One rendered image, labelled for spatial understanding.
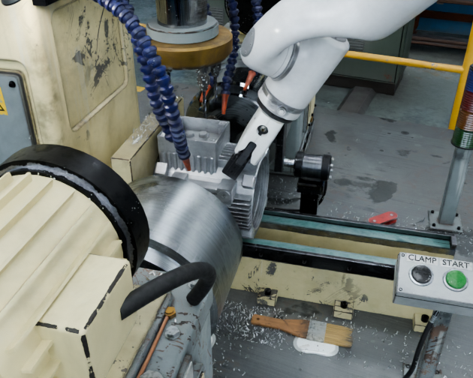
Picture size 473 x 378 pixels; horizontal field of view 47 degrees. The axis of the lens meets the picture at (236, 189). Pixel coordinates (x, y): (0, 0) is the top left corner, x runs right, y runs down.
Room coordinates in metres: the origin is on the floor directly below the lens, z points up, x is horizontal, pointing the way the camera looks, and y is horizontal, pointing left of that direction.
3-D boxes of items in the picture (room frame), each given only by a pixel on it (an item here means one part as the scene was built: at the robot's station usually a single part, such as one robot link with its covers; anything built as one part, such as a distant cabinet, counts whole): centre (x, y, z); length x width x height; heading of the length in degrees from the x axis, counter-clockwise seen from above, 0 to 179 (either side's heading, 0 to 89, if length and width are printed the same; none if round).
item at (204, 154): (0.98, 0.08, 1.11); 0.12 x 0.11 x 0.07; 75
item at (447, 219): (1.13, -0.54, 1.01); 0.08 x 0.08 x 0.42; 76
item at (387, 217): (1.13, -0.38, 0.81); 0.09 x 0.03 x 0.02; 118
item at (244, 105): (1.29, -0.02, 1.04); 0.41 x 0.25 x 0.25; 166
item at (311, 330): (0.77, -0.13, 0.80); 0.21 x 0.05 x 0.01; 75
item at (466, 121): (1.13, -0.54, 1.10); 0.06 x 0.06 x 0.04
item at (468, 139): (1.13, -0.54, 1.05); 0.06 x 0.06 x 0.04
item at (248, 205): (0.97, 0.05, 1.01); 0.20 x 0.19 x 0.19; 75
